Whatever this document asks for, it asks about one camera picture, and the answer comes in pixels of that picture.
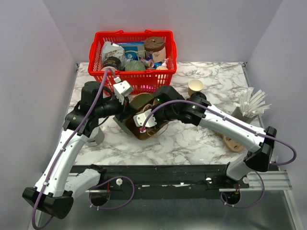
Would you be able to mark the green kraft paper bag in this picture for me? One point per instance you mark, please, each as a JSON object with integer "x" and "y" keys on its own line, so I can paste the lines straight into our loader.
{"x": 141, "y": 103}

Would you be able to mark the black label tub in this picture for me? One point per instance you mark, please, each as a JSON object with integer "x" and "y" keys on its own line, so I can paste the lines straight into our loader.
{"x": 113, "y": 63}

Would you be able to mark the grey cylinder under left arm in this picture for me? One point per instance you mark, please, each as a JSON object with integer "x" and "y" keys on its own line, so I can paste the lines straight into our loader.
{"x": 96, "y": 138}

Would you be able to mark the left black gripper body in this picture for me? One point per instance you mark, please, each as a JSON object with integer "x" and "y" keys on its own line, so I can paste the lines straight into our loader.
{"x": 113, "y": 107}

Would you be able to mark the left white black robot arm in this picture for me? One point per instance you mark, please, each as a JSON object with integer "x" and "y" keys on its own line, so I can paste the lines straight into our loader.
{"x": 53, "y": 193}

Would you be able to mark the aluminium frame rail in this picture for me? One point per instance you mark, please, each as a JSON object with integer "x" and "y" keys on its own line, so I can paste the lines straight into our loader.
{"x": 272, "y": 180}

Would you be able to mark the green round sponge ball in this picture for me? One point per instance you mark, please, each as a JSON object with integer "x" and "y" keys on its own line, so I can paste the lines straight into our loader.
{"x": 135, "y": 65}

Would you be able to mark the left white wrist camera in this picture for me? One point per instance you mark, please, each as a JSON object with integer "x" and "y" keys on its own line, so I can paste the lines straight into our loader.
{"x": 122, "y": 90}

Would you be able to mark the red bull drink can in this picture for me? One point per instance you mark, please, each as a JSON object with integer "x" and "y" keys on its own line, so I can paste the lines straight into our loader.
{"x": 147, "y": 62}

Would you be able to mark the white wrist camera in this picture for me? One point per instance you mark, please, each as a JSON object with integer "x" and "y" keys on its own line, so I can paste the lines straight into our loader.
{"x": 144, "y": 120}
{"x": 122, "y": 90}

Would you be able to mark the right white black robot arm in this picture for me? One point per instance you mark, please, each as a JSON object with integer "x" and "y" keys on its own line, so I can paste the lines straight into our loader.
{"x": 198, "y": 111}

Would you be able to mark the beige pump bottle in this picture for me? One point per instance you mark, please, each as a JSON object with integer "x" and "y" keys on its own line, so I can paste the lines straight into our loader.
{"x": 162, "y": 65}

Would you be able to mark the grey holder cup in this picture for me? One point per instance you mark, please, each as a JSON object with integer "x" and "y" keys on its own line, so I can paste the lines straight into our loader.
{"x": 239, "y": 115}

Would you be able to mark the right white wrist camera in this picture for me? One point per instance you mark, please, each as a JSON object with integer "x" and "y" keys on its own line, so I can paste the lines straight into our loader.
{"x": 144, "y": 120}

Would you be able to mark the stack of pulp cup carriers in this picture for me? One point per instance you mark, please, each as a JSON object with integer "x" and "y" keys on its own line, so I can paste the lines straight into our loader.
{"x": 232, "y": 145}

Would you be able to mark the silver snack bag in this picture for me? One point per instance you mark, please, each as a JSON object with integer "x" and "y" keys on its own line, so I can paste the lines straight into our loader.
{"x": 110, "y": 49}

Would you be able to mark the red plastic shopping basket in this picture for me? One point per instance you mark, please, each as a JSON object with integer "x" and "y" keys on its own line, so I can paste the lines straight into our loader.
{"x": 141, "y": 81}

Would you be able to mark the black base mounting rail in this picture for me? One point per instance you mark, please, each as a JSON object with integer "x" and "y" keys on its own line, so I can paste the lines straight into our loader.
{"x": 157, "y": 182}

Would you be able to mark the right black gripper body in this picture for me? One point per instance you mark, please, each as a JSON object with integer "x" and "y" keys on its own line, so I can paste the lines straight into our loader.
{"x": 162, "y": 115}

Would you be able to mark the blue box in basket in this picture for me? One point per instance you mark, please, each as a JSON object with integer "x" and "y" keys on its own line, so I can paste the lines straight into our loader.
{"x": 133, "y": 50}

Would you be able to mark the cork lid beige jar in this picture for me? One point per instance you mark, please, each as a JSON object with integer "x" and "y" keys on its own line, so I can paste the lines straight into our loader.
{"x": 155, "y": 48}

